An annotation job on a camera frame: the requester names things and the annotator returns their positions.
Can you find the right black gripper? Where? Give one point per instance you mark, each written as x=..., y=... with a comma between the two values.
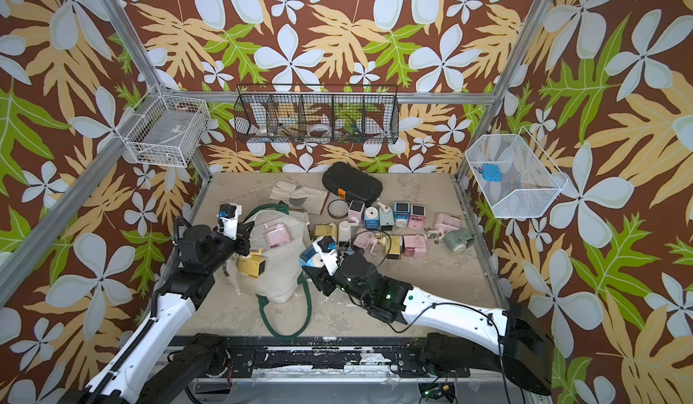
x=320, y=278

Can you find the white wire basket left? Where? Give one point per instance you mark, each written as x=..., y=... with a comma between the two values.
x=164, y=128

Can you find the blue object in basket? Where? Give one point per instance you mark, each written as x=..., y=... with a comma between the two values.
x=491, y=173

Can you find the white wire basket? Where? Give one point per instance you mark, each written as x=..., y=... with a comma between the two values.
x=531, y=182
x=164, y=128

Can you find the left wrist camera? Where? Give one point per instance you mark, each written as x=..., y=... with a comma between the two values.
x=194, y=242

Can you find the small yellow sharpener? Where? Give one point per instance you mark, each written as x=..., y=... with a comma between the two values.
x=253, y=265

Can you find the black hard case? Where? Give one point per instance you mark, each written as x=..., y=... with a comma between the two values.
x=348, y=183

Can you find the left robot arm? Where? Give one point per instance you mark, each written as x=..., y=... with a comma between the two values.
x=128, y=377

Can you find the cream tote bag green handles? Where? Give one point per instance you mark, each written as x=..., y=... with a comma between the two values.
x=283, y=274

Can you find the white wire basket right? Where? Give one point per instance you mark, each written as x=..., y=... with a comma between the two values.
x=531, y=182

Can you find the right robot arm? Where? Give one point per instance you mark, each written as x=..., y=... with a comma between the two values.
x=510, y=341

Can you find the green pencil sharpener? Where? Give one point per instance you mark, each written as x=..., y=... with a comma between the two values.
x=386, y=217

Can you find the brown tape roll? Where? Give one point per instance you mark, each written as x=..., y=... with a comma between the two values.
x=338, y=209

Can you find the white tape roll in basket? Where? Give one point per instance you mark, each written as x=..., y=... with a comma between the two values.
x=319, y=130

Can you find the blue pencil sharpener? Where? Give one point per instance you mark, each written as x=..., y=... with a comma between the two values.
x=372, y=218
x=401, y=214

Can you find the white pencil sharpener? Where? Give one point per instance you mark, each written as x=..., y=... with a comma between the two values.
x=344, y=233

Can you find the black wire basket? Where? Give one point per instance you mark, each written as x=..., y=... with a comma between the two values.
x=357, y=114

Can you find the cream work glove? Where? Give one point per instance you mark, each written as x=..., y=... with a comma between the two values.
x=312, y=200

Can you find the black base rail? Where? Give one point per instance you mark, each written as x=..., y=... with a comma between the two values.
x=245, y=357

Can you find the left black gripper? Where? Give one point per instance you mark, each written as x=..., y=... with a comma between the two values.
x=243, y=237

